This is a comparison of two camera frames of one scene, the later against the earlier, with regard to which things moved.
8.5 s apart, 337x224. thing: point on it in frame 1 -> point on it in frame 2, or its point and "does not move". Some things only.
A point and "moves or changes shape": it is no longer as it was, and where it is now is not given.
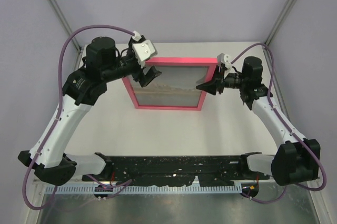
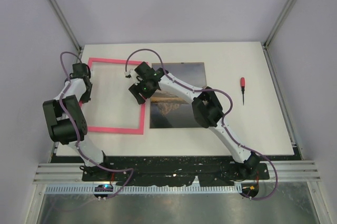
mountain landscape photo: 176,87 moves or changes shape
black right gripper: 215,85 -> 135,90
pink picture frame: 210,62 -> 119,130
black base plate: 212,171 does not move
